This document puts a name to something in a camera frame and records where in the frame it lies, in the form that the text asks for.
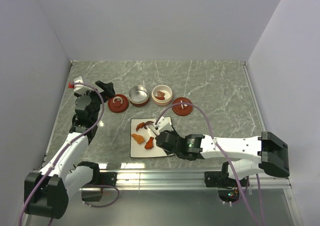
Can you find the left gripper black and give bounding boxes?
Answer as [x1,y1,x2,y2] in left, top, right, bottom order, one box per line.
[74,81,115,122]

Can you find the dark red curved sausage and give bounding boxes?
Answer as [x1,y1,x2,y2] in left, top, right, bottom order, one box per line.
[143,121,155,129]

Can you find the brown meat slice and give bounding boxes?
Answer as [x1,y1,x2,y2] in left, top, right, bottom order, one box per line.
[157,91,165,97]

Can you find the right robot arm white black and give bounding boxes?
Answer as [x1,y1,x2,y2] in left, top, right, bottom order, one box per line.
[155,130,290,186]

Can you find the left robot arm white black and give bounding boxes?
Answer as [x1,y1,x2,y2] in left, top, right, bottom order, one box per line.
[21,77,116,219]

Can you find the large orange drumstick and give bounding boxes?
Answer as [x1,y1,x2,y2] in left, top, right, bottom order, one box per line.
[144,137,154,150]

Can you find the orange fried chicken piece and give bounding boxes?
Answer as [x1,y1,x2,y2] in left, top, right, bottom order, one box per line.
[131,134,145,145]

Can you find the small orange chicken wing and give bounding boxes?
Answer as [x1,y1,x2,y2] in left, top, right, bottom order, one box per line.
[135,122,145,131]

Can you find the white square plate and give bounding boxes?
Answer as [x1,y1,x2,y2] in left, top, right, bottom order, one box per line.
[129,118,174,158]

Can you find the steel bowl red base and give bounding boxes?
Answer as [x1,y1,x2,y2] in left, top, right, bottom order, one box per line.
[128,85,150,107]

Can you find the red lid with white tab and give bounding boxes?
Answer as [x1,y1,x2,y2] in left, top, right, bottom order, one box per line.
[172,97,193,116]

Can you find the pink cream round container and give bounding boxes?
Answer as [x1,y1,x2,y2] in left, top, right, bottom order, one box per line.
[151,85,173,106]

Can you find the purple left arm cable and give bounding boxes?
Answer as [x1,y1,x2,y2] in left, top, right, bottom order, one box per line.
[17,82,120,226]

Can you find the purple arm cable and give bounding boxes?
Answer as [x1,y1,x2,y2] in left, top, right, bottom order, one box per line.
[154,102,266,226]
[17,82,120,226]

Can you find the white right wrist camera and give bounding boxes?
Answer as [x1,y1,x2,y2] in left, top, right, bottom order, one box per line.
[154,116,174,133]

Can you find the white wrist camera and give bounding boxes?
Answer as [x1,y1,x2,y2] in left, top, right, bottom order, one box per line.
[154,116,174,133]
[68,76,87,95]

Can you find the red lid with ring handle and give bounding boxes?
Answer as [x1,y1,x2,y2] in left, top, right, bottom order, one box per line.
[107,94,129,113]

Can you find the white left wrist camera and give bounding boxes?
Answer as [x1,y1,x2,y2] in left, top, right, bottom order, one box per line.
[68,76,87,95]

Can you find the aluminium rail frame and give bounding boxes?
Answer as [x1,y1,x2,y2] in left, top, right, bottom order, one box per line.
[32,60,301,226]

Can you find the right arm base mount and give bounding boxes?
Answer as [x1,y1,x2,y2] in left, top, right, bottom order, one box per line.
[204,162,238,190]

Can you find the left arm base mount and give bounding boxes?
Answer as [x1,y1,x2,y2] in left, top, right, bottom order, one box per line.
[78,161,117,203]

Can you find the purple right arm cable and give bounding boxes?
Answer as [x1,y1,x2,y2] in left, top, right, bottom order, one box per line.
[154,102,266,226]

